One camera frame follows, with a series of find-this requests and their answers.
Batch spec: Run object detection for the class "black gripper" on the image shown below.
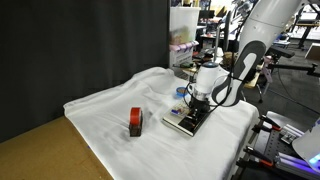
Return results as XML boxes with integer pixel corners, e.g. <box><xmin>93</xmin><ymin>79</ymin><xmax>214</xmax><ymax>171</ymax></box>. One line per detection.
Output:
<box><xmin>184</xmin><ymin>97</ymin><xmax>212</xmax><ymax>124</ymax></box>

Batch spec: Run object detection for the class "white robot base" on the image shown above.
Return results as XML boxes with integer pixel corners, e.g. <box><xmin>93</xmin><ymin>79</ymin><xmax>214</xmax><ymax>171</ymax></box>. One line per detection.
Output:
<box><xmin>291</xmin><ymin>117</ymin><xmax>320</xmax><ymax>165</ymax></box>

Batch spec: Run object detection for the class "black book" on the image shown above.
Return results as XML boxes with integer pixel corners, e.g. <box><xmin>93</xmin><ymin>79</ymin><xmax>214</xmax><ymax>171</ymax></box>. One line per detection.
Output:
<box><xmin>162</xmin><ymin>98</ymin><xmax>215</xmax><ymax>138</ymax></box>

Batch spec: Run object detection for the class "blue bowl of cereal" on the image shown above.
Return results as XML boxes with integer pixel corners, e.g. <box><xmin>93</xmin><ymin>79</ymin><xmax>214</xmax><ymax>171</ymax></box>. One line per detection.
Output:
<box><xmin>175</xmin><ymin>86</ymin><xmax>190</xmax><ymax>99</ymax></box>

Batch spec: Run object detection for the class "white cloth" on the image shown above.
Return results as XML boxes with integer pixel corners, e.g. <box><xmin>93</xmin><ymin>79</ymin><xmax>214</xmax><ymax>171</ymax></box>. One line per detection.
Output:
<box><xmin>62</xmin><ymin>66</ymin><xmax>260</xmax><ymax>180</ymax></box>

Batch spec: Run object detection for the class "red tape in black dispenser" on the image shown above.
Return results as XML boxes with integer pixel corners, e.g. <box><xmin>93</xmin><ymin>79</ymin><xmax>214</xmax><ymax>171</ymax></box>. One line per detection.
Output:
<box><xmin>128</xmin><ymin>106</ymin><xmax>144</xmax><ymax>138</ymax></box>

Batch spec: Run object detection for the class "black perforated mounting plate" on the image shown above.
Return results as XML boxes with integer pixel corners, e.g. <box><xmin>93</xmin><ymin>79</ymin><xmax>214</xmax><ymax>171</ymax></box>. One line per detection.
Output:
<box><xmin>255</xmin><ymin>128</ymin><xmax>302</xmax><ymax>162</ymax></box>

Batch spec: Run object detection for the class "white plastic storage bin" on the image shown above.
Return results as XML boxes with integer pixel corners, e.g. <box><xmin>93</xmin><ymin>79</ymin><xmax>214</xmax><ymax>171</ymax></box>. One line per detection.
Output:
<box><xmin>168</xmin><ymin>6</ymin><xmax>202</xmax><ymax>68</ymax></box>

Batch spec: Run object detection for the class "black curtain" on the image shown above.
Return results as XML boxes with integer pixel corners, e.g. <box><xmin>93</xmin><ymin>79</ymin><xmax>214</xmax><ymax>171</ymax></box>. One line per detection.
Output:
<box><xmin>0</xmin><ymin>0</ymin><xmax>171</xmax><ymax>144</ymax></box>

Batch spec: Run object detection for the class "black clamp with orange handle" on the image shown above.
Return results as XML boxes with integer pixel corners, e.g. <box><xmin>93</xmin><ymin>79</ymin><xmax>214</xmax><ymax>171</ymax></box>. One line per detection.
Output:
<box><xmin>252</xmin><ymin>113</ymin><xmax>283</xmax><ymax>134</ymax></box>
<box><xmin>235</xmin><ymin>145</ymin><xmax>278</xmax><ymax>169</ymax></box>

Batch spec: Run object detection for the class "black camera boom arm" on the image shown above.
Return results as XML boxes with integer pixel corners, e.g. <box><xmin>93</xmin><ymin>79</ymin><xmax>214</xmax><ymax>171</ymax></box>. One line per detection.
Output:
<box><xmin>265</xmin><ymin>45</ymin><xmax>320</xmax><ymax>78</ymax></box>

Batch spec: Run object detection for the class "aluminium rail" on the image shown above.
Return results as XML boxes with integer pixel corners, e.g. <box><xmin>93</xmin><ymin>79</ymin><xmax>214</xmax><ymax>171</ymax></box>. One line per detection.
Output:
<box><xmin>274</xmin><ymin>151</ymin><xmax>320</xmax><ymax>178</ymax></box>

